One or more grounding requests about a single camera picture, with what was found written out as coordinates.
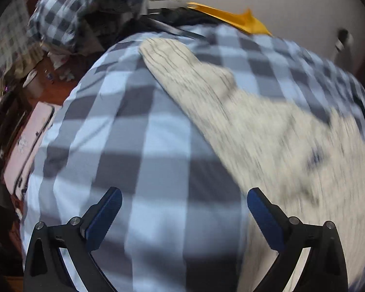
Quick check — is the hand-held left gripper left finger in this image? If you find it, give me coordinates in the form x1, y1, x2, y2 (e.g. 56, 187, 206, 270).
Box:
24, 186, 123, 292

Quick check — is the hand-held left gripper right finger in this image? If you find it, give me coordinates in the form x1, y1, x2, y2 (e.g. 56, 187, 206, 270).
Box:
247, 187, 349, 292

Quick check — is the cream knit sweater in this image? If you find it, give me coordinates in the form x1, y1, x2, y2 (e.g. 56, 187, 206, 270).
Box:
139, 37, 365, 292

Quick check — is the blue checked bed blanket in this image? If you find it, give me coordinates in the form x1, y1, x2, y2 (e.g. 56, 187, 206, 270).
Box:
20, 23, 365, 292

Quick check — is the pink flat case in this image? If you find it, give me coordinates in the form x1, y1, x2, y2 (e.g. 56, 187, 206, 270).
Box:
3, 102, 55, 195

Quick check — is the yellow cloth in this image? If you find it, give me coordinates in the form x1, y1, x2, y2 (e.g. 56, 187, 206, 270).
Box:
187, 2, 273, 35

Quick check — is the blue checked duvet pile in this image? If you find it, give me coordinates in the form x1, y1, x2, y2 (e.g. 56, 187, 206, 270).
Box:
27, 0, 146, 54

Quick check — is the black cloth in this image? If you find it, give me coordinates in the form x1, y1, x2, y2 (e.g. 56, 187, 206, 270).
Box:
125, 6, 219, 38

